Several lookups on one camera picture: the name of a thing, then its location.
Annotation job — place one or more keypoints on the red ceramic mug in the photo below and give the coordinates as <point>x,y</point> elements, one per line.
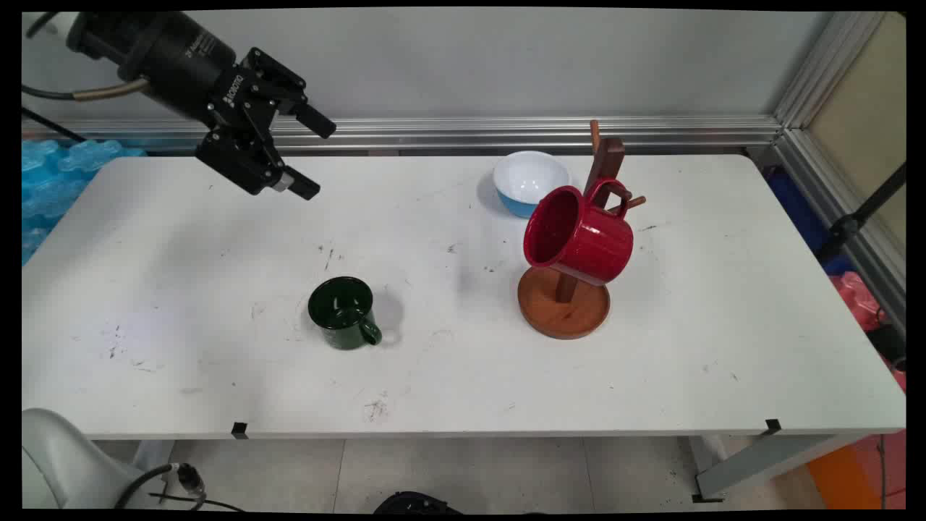
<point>600,242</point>

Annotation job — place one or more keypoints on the wooden mug tree stand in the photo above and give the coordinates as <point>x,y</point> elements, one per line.
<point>564,315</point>

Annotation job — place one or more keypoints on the slanted aluminium frame profile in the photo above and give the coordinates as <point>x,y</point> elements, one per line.
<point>817,87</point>

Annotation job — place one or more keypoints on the blue plastic bag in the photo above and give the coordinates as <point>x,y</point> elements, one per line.
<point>792,202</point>

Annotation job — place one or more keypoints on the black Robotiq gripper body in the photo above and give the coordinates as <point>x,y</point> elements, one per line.
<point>173,58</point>

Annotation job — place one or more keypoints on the grey metal table leg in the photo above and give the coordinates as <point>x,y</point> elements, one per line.
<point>767,459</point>

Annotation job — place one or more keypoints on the black tape piece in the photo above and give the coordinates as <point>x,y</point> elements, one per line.
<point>239,430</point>
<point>773,426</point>

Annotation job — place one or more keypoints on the blue bubble wrap plastic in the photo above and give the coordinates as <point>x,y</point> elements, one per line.
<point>51,181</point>

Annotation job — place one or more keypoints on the black tripod stand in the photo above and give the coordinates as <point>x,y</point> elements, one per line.
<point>857,217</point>

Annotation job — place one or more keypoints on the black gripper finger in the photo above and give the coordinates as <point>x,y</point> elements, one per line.
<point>315,121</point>
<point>246,163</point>

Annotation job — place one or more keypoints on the horizontal aluminium frame rail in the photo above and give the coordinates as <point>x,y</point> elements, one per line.
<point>506,132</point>

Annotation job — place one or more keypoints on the pink red plastic bag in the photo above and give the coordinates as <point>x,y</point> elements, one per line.
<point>857,297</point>

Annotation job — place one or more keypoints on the dark green mug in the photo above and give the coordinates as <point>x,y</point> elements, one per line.
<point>340,329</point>

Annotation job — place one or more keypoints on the orange box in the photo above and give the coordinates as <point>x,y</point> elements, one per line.
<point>846,474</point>

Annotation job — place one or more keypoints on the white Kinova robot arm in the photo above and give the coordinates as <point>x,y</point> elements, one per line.
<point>58,456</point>

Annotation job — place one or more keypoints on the black rounded object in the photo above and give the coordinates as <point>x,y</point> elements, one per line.
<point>416,503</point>

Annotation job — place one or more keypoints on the blue bowl white inside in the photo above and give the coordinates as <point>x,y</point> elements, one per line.
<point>532,177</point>

